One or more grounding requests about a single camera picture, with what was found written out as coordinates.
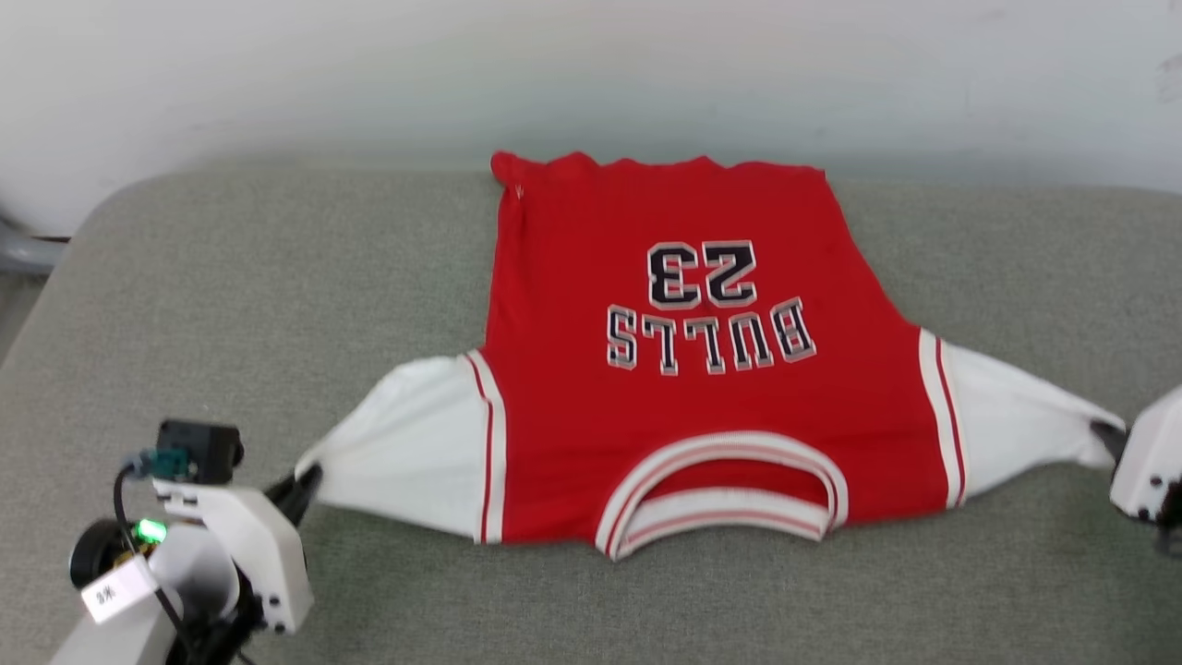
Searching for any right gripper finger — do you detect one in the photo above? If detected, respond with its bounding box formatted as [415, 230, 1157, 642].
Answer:
[1090, 420, 1130, 466]

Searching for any white paper label tag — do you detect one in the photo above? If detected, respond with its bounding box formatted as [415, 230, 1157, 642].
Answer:
[81, 554, 160, 623]

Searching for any grey metal pipe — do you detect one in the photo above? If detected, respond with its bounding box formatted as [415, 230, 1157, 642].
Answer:
[0, 217, 70, 276]

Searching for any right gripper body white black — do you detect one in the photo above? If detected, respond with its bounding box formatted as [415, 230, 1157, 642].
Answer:
[1109, 386, 1182, 557]

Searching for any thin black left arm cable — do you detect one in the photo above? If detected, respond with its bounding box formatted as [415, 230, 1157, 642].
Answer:
[113, 466, 259, 665]

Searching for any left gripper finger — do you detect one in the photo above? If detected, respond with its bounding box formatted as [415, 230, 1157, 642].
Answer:
[266, 462, 325, 529]

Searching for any red Bulls basketball jersey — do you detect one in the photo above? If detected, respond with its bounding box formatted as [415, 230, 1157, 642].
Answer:
[295, 151, 1128, 562]

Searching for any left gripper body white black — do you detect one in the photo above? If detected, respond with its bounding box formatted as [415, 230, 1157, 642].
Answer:
[69, 481, 316, 636]

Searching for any teal cable connector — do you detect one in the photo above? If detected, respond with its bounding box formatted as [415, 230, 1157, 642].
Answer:
[127, 448, 190, 479]

